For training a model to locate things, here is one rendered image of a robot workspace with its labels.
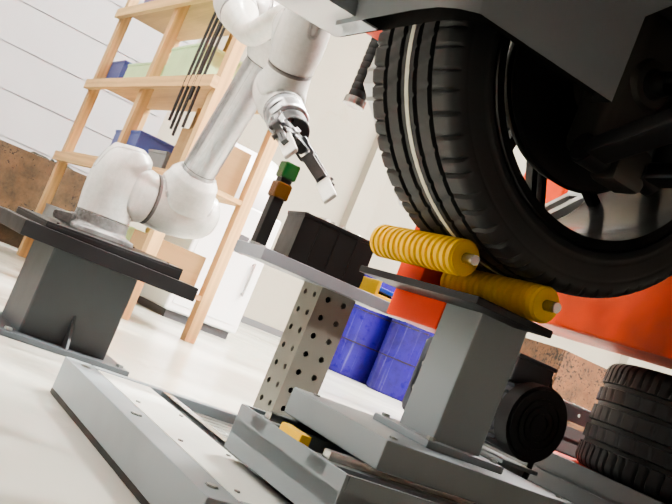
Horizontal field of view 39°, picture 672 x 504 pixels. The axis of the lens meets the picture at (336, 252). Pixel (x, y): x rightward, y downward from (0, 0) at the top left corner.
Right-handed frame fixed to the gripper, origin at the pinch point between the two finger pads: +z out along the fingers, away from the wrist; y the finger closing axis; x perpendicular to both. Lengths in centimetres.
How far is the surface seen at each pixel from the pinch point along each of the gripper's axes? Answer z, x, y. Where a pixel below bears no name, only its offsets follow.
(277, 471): 61, -21, 1
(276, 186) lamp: -32.6, -13.7, -18.3
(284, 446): 59, -19, 2
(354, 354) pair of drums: -441, -154, -464
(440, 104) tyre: 39, 28, 22
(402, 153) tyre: 31.7, 18.7, 13.7
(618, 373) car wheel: 26, 26, -68
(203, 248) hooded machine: -349, -147, -224
